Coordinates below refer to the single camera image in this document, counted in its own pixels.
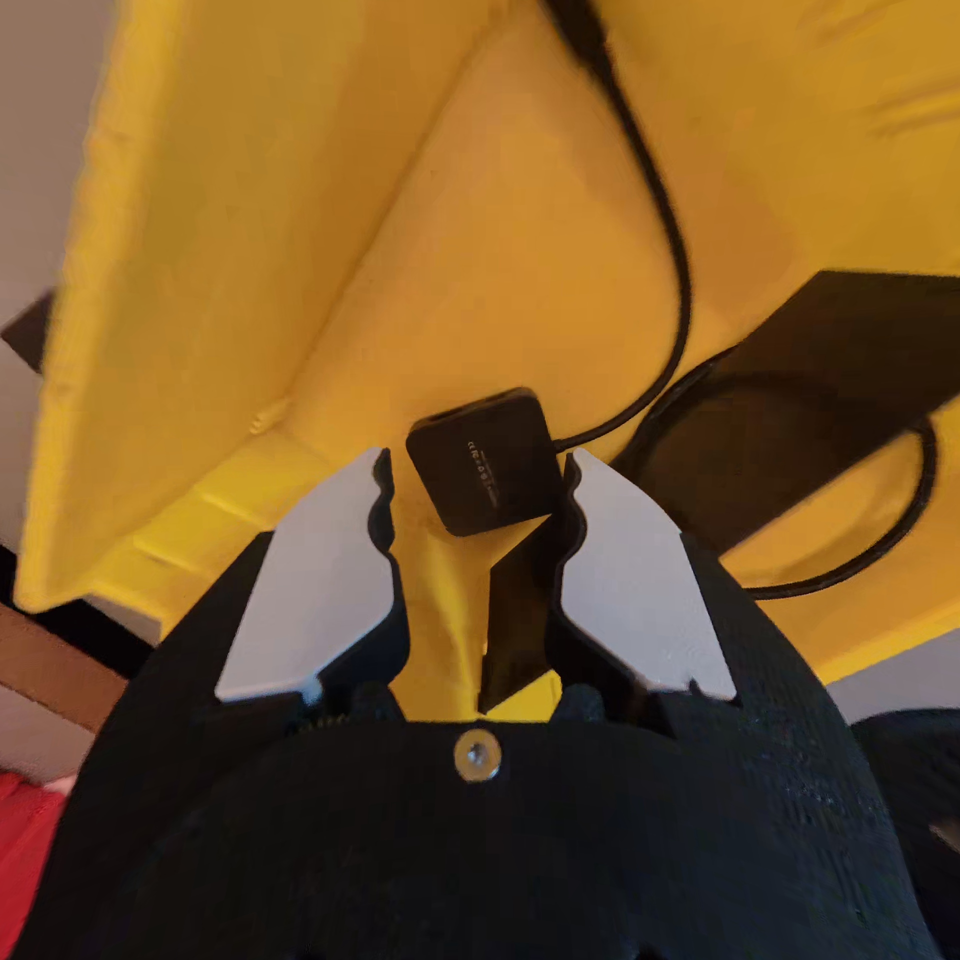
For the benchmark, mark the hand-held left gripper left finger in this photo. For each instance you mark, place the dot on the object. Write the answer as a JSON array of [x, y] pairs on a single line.
[[308, 600]]

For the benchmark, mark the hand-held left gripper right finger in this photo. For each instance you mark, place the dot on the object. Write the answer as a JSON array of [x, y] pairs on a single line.
[[645, 600]]

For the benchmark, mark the yellow plastic bin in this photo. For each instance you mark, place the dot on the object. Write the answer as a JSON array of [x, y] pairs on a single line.
[[300, 180]]

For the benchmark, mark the black bin divider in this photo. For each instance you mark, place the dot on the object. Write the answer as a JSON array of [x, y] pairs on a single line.
[[840, 360]]

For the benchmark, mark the red ribbed crate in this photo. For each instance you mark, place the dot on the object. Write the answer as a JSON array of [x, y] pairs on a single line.
[[27, 840]]

